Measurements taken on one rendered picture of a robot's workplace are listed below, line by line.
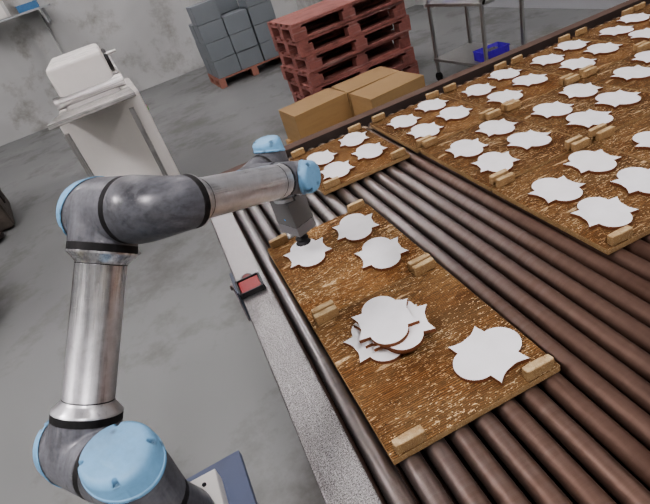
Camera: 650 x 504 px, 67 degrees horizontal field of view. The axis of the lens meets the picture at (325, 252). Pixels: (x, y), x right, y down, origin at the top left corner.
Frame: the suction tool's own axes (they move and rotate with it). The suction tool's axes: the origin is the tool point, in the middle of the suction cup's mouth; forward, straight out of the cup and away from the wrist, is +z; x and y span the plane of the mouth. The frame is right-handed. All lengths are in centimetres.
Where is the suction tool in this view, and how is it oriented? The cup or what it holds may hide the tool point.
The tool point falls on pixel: (303, 241)
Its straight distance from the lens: 138.5
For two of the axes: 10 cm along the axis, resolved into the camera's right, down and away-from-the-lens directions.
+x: -6.8, 5.6, -4.7
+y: -6.8, -2.4, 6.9
